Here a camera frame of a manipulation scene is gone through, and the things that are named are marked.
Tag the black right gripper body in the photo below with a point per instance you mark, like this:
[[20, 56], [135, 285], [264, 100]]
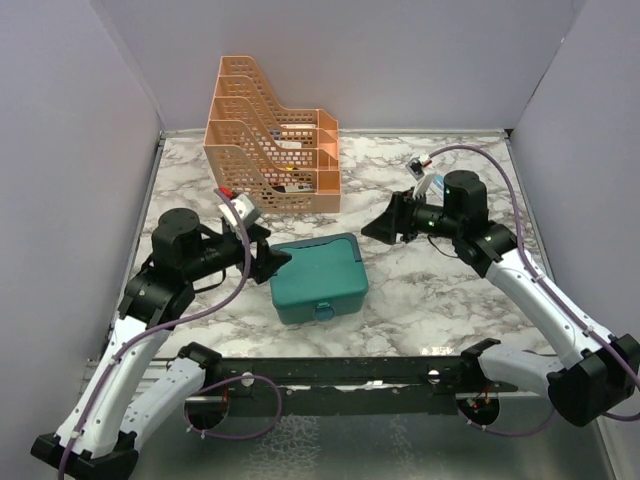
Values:
[[423, 217]]

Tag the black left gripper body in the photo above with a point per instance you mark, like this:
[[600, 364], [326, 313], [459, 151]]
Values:
[[232, 249]]

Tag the teal plastic medicine box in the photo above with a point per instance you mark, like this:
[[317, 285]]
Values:
[[324, 279]]

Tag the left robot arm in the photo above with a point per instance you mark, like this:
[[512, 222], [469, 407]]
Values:
[[103, 436]]

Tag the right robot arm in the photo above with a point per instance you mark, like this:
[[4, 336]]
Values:
[[592, 370]]

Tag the blue toothbrush blister pack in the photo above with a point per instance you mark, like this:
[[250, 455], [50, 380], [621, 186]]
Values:
[[437, 185]]

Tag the peach plastic file organizer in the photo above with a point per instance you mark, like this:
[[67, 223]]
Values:
[[286, 159]]

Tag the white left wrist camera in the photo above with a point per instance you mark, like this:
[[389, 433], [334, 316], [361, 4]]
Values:
[[243, 205]]

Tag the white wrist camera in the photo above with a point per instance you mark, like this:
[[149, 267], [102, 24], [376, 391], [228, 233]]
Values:
[[243, 205], [418, 167]]

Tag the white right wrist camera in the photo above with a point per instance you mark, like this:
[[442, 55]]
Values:
[[418, 167]]

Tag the black metal base rail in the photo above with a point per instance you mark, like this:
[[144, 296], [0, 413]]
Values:
[[316, 386]]

